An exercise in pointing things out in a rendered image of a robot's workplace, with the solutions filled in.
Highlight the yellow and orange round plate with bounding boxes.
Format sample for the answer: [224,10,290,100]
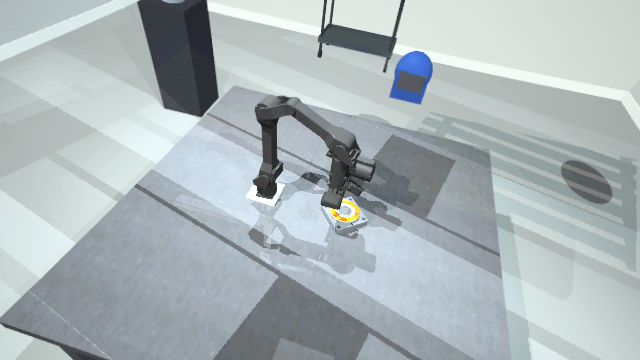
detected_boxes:
[330,200,360,223]

